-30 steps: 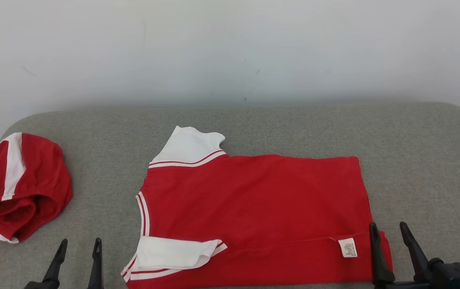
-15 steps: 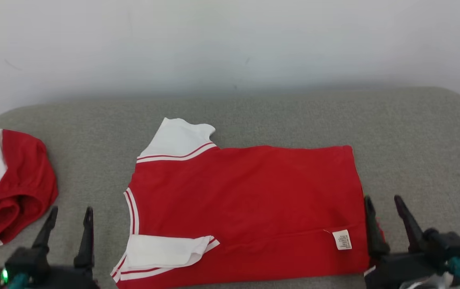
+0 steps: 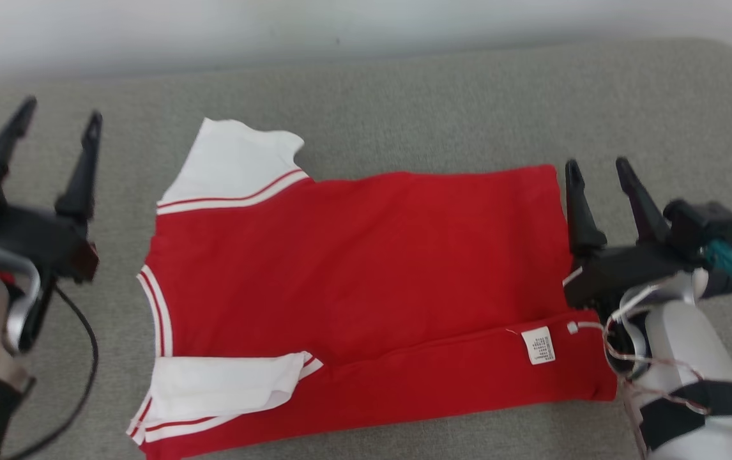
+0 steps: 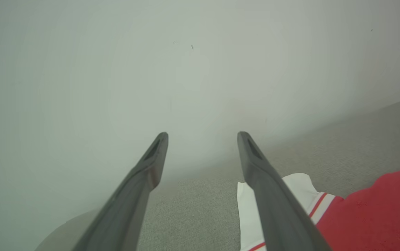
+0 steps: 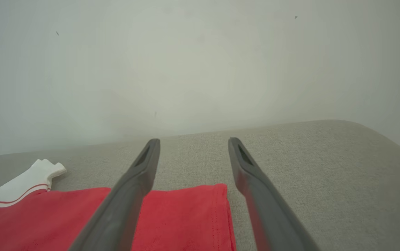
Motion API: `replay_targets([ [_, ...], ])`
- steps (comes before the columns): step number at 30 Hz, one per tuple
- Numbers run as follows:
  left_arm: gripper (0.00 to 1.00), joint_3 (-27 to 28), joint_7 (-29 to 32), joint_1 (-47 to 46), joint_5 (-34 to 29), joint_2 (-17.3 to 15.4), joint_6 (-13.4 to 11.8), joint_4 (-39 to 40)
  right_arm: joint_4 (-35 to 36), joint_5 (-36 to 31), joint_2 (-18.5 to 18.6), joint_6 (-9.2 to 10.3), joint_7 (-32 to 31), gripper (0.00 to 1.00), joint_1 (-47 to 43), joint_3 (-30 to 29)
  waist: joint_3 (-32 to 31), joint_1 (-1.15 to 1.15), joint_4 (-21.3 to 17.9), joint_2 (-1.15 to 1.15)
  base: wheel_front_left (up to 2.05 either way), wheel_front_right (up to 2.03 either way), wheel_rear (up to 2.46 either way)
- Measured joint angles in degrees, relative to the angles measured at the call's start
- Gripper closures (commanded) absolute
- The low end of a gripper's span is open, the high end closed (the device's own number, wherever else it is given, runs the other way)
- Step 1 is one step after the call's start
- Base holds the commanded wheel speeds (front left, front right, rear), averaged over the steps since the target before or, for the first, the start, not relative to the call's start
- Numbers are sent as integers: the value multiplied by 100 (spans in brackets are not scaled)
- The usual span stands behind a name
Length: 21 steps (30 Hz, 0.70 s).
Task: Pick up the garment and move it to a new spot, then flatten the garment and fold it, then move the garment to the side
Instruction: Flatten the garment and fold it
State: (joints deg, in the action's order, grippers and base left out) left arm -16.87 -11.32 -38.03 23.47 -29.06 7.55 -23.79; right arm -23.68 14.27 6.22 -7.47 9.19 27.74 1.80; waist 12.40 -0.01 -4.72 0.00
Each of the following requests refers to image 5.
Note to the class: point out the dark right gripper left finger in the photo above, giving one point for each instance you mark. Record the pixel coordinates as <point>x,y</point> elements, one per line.
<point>123,209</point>

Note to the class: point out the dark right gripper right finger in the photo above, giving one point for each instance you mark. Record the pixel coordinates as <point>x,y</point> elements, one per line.
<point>269,216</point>

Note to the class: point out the red white jersey shirt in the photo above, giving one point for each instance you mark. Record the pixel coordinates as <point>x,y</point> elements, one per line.
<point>186,219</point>

